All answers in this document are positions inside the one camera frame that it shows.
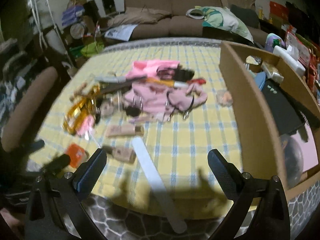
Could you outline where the printed paper sheet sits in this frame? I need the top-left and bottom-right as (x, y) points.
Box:
(104, 24), (138, 42)

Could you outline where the black hair claw clip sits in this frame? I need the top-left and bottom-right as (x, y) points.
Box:
(156, 65), (195, 82)

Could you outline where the yellow checked tablecloth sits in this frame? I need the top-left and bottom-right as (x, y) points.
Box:
(29, 44), (242, 219)

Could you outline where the beige cream tube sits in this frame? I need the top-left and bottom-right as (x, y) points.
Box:
(106, 124), (144, 138)

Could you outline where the brown chair backrest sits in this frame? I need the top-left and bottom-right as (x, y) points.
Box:
(1, 67), (58, 152)

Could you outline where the green bag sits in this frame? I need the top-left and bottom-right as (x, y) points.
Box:
(80, 42), (105, 58)

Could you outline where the brown sofa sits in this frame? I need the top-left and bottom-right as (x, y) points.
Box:
(99, 0), (268, 44)

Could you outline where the beige foundation bottle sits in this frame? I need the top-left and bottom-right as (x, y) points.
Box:
(102, 145), (136, 164)

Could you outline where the red snack tin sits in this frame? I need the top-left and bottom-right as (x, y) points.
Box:
(65, 143), (88, 168)

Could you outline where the pale blue nail file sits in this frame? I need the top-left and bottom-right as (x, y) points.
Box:
(94, 76), (127, 83)

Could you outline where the floral white pillow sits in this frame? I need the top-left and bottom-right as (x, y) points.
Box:
(185, 6), (254, 42)

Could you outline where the black phone case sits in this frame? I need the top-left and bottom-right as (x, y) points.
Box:
(261, 79), (305, 135)

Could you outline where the white nail file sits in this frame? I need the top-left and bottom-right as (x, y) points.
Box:
(131, 137), (187, 233)

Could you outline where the brown cardboard tray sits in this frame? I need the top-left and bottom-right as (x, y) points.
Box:
(219, 41), (319, 200)

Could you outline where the orange transparent shoehorn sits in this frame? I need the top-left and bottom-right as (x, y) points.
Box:
(62, 82), (100, 135)

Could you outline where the white tissue box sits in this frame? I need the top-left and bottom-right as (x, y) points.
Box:
(273, 45), (305, 77)

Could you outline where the pink powder puff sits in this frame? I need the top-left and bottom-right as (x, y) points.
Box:
(76, 115), (95, 136)

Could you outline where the brown cushion on sofa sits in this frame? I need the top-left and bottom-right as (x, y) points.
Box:
(107, 7), (171, 28)

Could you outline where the pink cloth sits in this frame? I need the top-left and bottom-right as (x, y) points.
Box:
(123, 59), (208, 122)

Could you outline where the pink box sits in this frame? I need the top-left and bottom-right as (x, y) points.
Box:
(291, 124), (318, 172)

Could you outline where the grey pebble pattern mat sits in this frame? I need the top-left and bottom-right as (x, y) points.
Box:
(84, 38), (319, 239)

